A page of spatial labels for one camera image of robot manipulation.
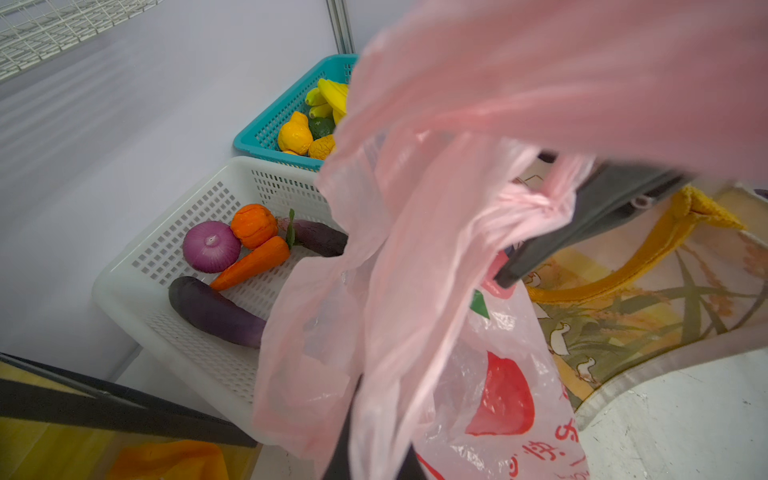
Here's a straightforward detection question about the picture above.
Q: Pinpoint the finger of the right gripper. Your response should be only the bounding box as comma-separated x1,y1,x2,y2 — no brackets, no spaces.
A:
493,161,694,289

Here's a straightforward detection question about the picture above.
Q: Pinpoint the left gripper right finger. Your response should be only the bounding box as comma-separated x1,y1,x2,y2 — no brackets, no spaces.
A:
396,446,427,480

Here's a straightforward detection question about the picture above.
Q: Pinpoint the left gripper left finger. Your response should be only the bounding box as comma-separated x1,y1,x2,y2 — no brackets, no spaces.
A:
322,376,363,480

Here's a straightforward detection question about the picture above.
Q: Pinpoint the white canvas tote bag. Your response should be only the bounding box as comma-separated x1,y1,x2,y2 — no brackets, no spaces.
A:
525,184,767,426

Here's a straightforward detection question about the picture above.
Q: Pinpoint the pink plastic grocery bag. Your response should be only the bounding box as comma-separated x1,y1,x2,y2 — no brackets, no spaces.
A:
252,1,767,479

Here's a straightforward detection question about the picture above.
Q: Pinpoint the orange snack bag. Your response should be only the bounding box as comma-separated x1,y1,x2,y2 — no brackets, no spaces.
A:
106,440,229,480

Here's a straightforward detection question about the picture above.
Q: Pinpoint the orange carrot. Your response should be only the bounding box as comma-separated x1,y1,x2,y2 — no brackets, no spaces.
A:
210,236,290,291

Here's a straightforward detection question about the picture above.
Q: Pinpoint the small dark eggplant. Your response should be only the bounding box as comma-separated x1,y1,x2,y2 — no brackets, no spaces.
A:
277,217,348,257

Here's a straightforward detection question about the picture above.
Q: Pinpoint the purple onion top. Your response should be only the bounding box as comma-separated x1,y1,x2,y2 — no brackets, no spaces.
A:
182,221,242,274

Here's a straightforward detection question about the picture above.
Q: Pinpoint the small orange vegetable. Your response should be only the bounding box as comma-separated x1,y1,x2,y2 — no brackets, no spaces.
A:
230,204,278,250

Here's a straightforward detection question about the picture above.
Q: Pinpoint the white plastic vegetable basket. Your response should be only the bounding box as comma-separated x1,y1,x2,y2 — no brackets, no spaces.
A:
92,156,335,445

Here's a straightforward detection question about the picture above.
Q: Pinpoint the wooden two-tier shelf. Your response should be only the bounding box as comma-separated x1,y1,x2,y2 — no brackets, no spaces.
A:
1,354,262,479

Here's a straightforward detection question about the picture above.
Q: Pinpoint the banana bunch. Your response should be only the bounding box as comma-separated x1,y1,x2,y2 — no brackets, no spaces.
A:
305,79,349,125

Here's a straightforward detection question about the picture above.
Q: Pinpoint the yellow pear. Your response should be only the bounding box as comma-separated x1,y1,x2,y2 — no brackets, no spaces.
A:
277,112,314,156

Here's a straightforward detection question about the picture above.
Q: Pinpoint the teal plastic fruit basket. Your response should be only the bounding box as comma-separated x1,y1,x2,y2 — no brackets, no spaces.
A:
233,54,359,171

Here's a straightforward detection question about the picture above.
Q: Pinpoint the white wire wall basket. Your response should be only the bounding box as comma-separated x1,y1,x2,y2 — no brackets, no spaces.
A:
1,0,161,82

